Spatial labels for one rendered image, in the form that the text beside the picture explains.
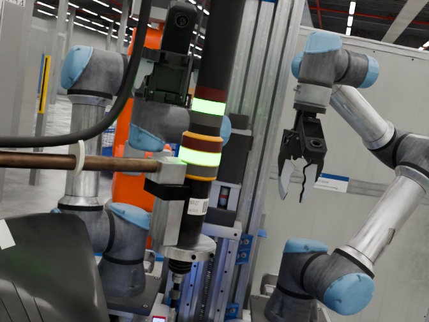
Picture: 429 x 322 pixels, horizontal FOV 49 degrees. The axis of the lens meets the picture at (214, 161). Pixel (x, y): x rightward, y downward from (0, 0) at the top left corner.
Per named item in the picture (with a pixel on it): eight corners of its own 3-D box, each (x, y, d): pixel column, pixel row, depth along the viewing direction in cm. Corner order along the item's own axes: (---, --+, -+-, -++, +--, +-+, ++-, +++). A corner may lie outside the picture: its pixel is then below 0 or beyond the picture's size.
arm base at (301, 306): (262, 301, 141) (269, 269, 140) (312, 310, 141) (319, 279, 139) (265, 326, 126) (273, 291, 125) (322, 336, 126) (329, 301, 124)
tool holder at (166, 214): (157, 267, 45) (174, 167, 44) (122, 241, 50) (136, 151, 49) (228, 259, 51) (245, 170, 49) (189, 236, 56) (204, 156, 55)
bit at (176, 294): (171, 325, 52) (179, 280, 51) (163, 321, 52) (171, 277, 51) (176, 322, 53) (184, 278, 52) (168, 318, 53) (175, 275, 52)
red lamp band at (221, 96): (207, 99, 46) (209, 87, 46) (187, 95, 49) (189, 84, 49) (232, 103, 49) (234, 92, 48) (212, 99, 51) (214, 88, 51)
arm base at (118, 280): (100, 269, 142) (105, 238, 140) (149, 279, 142) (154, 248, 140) (84, 291, 127) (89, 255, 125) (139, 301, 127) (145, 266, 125)
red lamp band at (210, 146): (196, 151, 47) (198, 139, 46) (172, 142, 50) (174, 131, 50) (230, 154, 49) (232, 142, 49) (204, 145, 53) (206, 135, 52)
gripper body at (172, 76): (192, 109, 74) (179, 103, 85) (202, 53, 72) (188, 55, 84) (143, 101, 72) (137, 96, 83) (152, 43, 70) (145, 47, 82)
